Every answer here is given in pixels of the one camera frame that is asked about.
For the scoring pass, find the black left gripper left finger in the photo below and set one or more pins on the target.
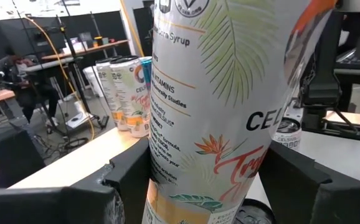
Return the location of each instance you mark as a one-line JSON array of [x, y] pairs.
[[74, 205]]

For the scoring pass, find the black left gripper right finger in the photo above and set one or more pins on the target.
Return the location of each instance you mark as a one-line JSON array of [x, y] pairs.
[[310, 199]]

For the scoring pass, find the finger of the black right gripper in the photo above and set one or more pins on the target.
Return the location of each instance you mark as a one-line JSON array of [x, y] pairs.
[[321, 68]]

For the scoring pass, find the light wooden board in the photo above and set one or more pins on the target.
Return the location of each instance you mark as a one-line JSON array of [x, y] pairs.
[[354, 118]]

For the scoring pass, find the black equipment case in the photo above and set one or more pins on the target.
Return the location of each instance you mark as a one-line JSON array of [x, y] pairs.
[[8, 155]]

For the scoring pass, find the person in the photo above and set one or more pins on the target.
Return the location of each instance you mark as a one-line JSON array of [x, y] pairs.
[[27, 93]]

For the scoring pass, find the white waste bin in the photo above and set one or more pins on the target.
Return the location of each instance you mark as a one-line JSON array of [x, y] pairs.
[[92, 81]]

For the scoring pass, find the black tripod stand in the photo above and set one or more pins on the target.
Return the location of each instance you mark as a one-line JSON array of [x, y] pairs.
[[74, 71]]

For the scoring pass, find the long wooden workbench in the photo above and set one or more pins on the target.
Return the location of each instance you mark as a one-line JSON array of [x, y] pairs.
[[86, 49]]

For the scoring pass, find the black partition panel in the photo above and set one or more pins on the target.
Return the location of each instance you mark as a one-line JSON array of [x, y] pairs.
[[74, 29]]

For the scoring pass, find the black table frame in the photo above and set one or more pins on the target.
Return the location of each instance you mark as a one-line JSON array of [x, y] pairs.
[[314, 121]]

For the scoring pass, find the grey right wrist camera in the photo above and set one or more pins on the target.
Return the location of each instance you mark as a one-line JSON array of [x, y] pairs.
[[357, 4]]

